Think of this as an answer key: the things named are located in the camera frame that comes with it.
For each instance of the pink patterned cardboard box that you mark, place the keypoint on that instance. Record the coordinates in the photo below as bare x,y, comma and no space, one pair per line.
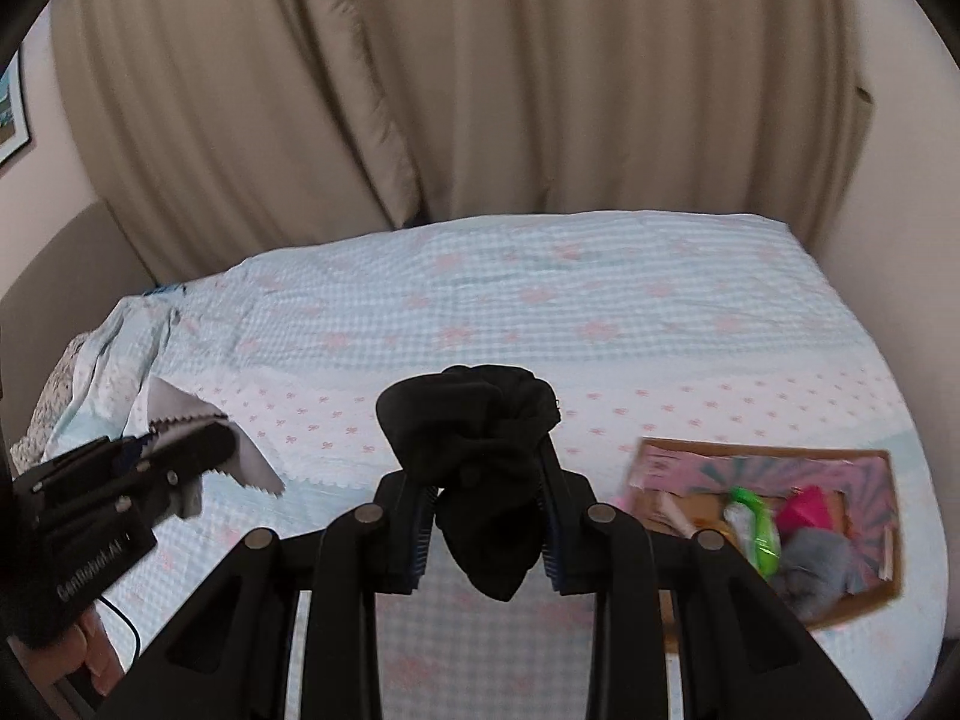
678,487

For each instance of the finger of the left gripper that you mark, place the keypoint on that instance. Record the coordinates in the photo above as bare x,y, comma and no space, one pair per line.
184,451

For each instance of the white grey cleaning cloth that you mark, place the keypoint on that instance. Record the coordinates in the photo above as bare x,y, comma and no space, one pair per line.
166,405

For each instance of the grey soft item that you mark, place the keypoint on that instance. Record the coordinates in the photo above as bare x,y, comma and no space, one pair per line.
815,571

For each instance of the green soft toy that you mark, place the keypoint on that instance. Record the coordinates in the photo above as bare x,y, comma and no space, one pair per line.
753,524

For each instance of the beige curtain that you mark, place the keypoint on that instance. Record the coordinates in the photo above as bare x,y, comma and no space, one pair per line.
217,129

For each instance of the beige headboard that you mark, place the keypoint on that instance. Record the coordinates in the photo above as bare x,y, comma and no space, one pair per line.
68,288

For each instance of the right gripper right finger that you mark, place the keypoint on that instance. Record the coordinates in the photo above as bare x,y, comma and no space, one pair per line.
742,653

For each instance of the blue checkered bed sheet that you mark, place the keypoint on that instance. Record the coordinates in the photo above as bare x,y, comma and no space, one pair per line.
706,328

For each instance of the framed wall picture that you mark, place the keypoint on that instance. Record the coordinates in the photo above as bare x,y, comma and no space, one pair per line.
14,126

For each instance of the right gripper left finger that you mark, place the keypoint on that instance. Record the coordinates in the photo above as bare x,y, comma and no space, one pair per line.
287,620

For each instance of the pink soft item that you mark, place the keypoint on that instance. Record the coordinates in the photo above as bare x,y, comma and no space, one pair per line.
806,508

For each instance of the black sock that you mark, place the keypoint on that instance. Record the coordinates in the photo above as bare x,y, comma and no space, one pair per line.
476,433

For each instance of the light blue pillow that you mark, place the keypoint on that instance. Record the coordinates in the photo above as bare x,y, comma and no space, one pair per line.
91,390

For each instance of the person left hand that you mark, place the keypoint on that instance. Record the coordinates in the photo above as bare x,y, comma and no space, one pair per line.
84,644

